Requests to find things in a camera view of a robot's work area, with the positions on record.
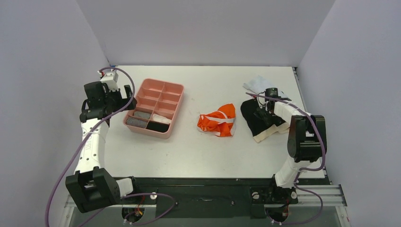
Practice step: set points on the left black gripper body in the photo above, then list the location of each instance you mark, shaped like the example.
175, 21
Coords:
114, 99

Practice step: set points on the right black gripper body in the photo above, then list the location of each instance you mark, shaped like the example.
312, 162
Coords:
261, 112

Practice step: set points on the orange underwear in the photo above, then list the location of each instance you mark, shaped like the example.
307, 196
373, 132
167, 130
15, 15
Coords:
220, 123

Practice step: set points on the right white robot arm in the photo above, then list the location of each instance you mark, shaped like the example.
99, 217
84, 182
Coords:
306, 144

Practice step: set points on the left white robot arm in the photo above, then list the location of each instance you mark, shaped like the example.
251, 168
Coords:
91, 186

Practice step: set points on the light blue underwear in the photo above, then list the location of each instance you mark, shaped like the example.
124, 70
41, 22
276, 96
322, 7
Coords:
258, 86

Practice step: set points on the grey striped rolled underwear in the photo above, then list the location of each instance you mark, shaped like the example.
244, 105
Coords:
135, 122

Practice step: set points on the black underwear beige waistband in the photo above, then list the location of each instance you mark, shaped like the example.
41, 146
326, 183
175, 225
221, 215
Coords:
261, 123

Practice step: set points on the white rolled underwear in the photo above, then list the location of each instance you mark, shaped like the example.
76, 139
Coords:
160, 119

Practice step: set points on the black rolled underwear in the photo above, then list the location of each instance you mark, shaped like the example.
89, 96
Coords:
157, 126

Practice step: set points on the pink divided storage tray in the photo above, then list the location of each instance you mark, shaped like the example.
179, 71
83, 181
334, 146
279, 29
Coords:
156, 97

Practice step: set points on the aluminium mounting rail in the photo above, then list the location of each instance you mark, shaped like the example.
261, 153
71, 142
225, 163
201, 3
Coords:
307, 195

